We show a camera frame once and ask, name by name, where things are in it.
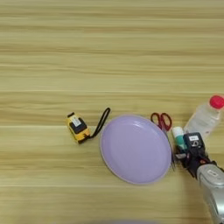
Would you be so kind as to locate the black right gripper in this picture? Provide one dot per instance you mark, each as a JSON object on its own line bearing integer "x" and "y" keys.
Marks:
{"x": 194, "y": 163}

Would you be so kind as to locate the teal white glue stick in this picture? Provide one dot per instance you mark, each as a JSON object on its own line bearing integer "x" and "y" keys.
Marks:
{"x": 178, "y": 137}

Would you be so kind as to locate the yellow black tape measure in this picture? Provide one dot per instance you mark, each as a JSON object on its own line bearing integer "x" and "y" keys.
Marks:
{"x": 77, "y": 129}

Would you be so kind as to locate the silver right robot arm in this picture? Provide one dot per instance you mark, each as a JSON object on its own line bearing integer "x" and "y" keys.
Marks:
{"x": 213, "y": 186}

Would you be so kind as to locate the purple round plate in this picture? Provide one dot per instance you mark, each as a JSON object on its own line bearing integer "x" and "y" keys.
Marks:
{"x": 135, "y": 148}

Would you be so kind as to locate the clear red-capped plastic bottle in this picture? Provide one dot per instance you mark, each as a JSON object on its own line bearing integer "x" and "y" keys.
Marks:
{"x": 204, "y": 118}

